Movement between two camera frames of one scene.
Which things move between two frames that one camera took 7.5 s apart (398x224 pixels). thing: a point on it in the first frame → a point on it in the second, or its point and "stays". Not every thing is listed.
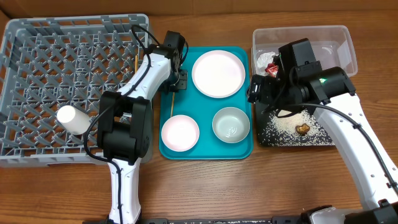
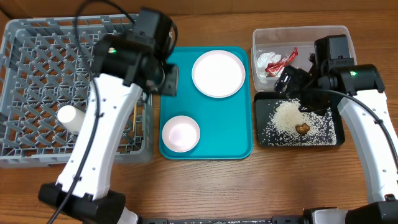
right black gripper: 255,88 → 294,78
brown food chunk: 303,129 stays
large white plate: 218,74 stays
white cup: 74,121 stays
